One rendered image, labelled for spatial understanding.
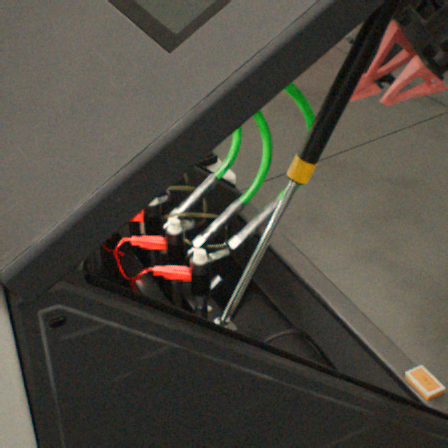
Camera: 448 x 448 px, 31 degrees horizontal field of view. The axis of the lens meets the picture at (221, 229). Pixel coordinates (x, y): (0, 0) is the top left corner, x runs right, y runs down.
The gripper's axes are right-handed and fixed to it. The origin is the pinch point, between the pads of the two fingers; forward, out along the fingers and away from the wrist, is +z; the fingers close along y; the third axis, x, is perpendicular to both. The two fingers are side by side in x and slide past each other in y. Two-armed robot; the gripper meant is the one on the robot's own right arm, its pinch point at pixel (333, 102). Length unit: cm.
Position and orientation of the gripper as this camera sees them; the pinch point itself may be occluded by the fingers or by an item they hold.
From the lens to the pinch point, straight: 127.9
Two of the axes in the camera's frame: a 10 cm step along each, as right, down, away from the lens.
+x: 2.5, 5.8, -7.8
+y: -6.7, -4.8, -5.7
